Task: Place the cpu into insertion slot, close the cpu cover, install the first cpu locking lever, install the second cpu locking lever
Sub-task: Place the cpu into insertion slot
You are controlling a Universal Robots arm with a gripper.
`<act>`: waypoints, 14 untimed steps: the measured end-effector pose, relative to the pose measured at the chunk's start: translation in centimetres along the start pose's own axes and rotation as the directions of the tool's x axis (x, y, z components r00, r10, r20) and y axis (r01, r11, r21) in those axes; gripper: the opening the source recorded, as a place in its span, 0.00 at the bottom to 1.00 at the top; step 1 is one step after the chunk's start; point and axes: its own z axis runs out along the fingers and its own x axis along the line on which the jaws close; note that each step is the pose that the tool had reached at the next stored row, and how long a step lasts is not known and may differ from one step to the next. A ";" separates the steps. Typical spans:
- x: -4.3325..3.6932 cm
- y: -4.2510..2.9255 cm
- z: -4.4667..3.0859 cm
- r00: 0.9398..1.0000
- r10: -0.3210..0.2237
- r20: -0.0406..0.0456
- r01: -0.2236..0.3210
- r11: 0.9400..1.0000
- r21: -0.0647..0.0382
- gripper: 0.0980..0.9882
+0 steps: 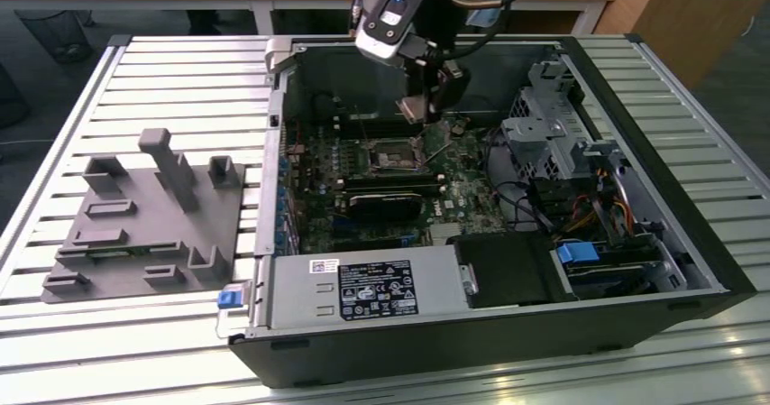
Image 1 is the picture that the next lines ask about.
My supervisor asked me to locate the green motherboard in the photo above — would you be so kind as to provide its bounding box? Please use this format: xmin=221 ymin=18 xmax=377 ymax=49
xmin=282 ymin=106 xmax=532 ymax=255

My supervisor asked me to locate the blue disk carrier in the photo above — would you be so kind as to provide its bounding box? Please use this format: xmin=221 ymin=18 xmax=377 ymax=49
xmin=557 ymin=240 xmax=601 ymax=266

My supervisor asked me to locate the black PC case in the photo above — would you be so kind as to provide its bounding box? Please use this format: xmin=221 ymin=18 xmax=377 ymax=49
xmin=226 ymin=33 xmax=759 ymax=389

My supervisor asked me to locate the black hard disk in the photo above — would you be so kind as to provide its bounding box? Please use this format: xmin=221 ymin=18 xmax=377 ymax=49
xmin=565 ymin=249 xmax=669 ymax=298

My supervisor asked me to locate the grey parts rack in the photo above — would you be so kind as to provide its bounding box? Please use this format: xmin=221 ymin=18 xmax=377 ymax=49
xmin=39 ymin=127 xmax=250 ymax=306

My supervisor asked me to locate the orange yellow wire bundle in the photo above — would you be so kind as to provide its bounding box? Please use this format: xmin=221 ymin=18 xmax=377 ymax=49
xmin=562 ymin=165 xmax=637 ymax=244

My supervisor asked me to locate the silver power supply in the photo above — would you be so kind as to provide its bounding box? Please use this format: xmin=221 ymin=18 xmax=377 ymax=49
xmin=263 ymin=244 xmax=472 ymax=334

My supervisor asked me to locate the CPU socket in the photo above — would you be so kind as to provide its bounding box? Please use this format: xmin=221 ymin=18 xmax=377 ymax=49
xmin=360 ymin=139 xmax=426 ymax=174

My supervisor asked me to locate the black mesh waste bin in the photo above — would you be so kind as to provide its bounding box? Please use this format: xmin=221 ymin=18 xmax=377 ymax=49
xmin=15 ymin=8 xmax=95 ymax=66

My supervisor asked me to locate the black plastic shroud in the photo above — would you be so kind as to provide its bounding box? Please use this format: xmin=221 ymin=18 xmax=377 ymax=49
xmin=448 ymin=232 xmax=577 ymax=309

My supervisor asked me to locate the silver CPU plate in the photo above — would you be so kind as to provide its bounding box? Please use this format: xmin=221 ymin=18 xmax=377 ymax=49
xmin=396 ymin=97 xmax=433 ymax=127

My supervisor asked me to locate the silver drive cage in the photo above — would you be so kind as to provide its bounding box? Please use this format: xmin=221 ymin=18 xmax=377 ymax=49
xmin=498 ymin=60 xmax=621 ymax=180

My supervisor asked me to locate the wooden cabinet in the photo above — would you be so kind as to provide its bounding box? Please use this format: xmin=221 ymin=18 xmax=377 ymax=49
xmin=593 ymin=0 xmax=770 ymax=90

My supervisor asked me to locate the silver chipset heat sink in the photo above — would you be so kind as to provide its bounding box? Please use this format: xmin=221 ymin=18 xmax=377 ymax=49
xmin=428 ymin=222 xmax=464 ymax=246

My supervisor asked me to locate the black cable bundle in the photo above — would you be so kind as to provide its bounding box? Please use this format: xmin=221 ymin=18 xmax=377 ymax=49
xmin=490 ymin=177 xmax=570 ymax=237

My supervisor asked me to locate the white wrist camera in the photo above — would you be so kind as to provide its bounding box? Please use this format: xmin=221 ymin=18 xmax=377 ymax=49
xmin=353 ymin=0 xmax=436 ymax=69

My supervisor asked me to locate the graphics card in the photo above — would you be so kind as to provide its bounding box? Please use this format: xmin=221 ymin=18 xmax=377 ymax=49
xmin=346 ymin=190 xmax=426 ymax=224

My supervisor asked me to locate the green RAM stick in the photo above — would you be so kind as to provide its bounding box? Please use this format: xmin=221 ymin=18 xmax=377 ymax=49
xmin=86 ymin=246 xmax=151 ymax=258

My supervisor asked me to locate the thin metal locking lever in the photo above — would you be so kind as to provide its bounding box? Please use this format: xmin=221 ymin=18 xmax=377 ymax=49
xmin=422 ymin=137 xmax=454 ymax=172

